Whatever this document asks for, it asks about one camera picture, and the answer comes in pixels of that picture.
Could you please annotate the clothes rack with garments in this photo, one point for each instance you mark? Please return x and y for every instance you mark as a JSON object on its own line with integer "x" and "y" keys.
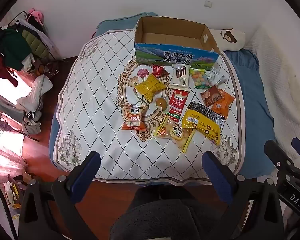
{"x": 17, "y": 45}

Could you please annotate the black white striped garment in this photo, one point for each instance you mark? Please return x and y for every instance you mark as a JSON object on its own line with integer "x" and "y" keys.
{"x": 31, "y": 122}

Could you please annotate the large yellow black snack packet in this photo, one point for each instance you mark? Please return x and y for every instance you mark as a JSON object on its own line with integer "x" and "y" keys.
{"x": 202, "y": 122}

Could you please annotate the yellow crinkled snack packet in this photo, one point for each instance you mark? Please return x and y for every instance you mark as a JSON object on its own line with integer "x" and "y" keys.
{"x": 148, "y": 86}

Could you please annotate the white chocolate stick packet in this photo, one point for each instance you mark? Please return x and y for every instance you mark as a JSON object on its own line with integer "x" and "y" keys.
{"x": 181, "y": 80}

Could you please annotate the white diamond pattern floral quilt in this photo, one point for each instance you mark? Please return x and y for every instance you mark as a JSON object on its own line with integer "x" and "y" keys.
{"x": 95, "y": 105}

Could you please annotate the person's dark fleece trousers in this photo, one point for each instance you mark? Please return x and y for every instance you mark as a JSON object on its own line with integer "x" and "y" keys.
{"x": 152, "y": 217}

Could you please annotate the white grey snack packet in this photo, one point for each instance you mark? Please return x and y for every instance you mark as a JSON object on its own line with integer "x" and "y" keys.
{"x": 216, "y": 76}

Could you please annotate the orange panda print snack packet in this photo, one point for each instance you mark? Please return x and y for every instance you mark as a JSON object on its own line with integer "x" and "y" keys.
{"x": 133, "y": 117}

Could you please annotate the yellow bread snack packet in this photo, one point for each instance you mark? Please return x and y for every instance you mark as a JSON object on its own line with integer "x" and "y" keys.
{"x": 172, "y": 131}

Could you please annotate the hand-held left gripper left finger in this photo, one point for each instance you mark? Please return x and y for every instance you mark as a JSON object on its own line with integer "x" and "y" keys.
{"x": 86, "y": 171}

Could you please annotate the brown snack packet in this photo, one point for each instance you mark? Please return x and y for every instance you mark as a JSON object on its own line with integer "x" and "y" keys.
{"x": 211, "y": 96}

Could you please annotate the white textured blanket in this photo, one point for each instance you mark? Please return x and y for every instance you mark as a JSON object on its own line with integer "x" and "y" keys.
{"x": 285, "y": 80}

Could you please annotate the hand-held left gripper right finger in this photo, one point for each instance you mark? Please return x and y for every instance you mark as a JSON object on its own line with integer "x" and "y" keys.
{"x": 216, "y": 173}

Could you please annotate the red and white snack packet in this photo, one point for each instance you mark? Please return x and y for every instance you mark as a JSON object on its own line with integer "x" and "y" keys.
{"x": 178, "y": 102}

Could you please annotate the plain white pillow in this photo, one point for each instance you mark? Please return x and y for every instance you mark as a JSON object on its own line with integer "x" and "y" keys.
{"x": 35, "y": 92}

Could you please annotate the white bear print pillow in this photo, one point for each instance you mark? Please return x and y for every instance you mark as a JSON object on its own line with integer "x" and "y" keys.
{"x": 230, "y": 40}

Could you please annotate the blue pillow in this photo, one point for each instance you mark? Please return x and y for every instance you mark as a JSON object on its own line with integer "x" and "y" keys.
{"x": 115, "y": 25}

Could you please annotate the small red snack packet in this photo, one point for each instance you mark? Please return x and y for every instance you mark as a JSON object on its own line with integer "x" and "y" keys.
{"x": 158, "y": 71}

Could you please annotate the clear wrapped yolk pastry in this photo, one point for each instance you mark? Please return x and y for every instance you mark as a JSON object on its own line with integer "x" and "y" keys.
{"x": 161, "y": 103}

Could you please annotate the cardboard milk box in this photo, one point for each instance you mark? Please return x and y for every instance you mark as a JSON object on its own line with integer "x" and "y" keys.
{"x": 175, "y": 55}

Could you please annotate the colourful candy ball bag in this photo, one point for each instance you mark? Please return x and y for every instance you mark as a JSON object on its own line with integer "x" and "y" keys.
{"x": 198, "y": 78}

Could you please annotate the white wall socket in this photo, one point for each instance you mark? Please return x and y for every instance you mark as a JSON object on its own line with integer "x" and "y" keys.
{"x": 208, "y": 3}

